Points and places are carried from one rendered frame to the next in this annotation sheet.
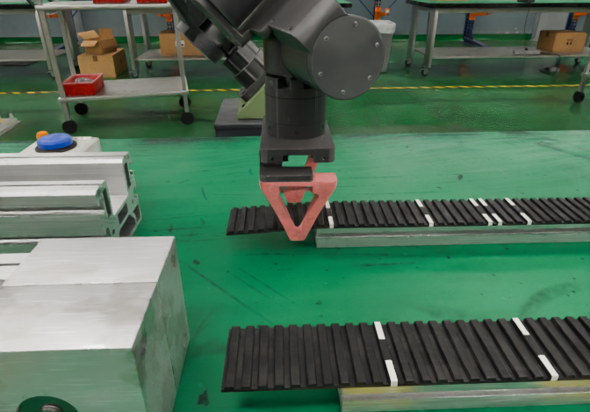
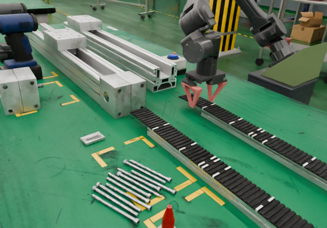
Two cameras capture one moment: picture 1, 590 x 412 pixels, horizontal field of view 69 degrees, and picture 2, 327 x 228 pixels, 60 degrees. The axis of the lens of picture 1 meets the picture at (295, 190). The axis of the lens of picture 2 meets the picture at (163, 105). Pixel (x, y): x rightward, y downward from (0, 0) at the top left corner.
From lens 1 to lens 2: 0.58 m
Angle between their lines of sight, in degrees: 47
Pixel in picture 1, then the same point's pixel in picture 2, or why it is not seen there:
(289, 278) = (181, 115)
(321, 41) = (185, 45)
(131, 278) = (129, 81)
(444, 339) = (174, 133)
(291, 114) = (198, 65)
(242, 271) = (174, 108)
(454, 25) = not seen: outside the picture
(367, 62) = (197, 54)
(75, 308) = (117, 80)
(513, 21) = not seen: outside the picture
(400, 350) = (163, 128)
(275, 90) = not seen: hidden behind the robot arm
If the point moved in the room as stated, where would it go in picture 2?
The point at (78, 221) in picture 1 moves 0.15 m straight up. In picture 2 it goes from (149, 75) to (151, 29)
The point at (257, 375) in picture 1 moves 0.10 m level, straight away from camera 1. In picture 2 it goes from (137, 114) to (165, 104)
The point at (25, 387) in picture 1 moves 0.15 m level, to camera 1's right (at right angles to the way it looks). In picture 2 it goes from (104, 89) to (131, 111)
